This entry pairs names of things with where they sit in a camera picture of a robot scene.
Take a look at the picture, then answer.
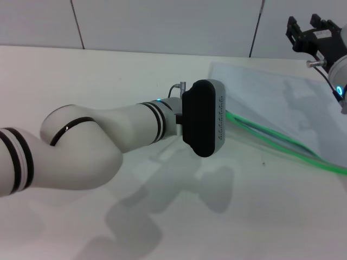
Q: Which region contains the black right arm connector cable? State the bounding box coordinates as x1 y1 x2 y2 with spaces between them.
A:
306 60 345 107

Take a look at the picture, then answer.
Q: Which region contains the grey left arm connector cable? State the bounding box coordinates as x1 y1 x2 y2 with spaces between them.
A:
168 81 188 99

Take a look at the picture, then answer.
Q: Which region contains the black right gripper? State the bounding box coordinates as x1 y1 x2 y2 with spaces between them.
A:
285 13 347 66

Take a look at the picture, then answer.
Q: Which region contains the clear green-edged document bag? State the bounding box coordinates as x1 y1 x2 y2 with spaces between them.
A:
208 61 347 176

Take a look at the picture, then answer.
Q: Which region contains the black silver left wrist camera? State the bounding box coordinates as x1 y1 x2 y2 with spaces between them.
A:
181 79 227 158

